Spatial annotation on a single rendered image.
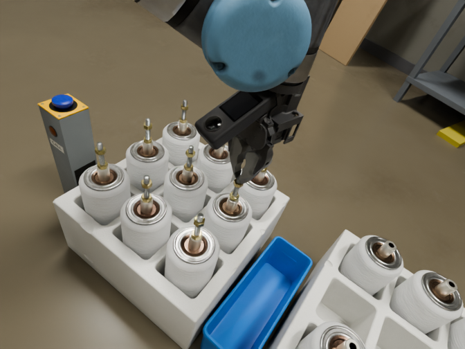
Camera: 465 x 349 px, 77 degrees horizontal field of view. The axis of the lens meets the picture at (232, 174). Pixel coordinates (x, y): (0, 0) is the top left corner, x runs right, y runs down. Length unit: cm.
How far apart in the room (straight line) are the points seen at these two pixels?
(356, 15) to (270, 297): 198
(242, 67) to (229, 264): 47
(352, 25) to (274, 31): 217
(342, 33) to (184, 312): 214
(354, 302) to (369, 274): 8
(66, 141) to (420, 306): 79
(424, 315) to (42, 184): 99
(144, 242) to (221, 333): 29
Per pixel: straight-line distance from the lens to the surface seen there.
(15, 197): 100
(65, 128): 72
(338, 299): 74
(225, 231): 59
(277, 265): 84
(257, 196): 66
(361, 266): 68
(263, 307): 80
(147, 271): 59
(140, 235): 57
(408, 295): 72
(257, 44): 21
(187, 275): 54
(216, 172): 70
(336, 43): 240
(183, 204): 64
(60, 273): 83
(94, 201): 63
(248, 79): 22
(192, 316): 57
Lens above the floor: 71
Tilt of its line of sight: 43 degrees down
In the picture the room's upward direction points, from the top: 16 degrees clockwise
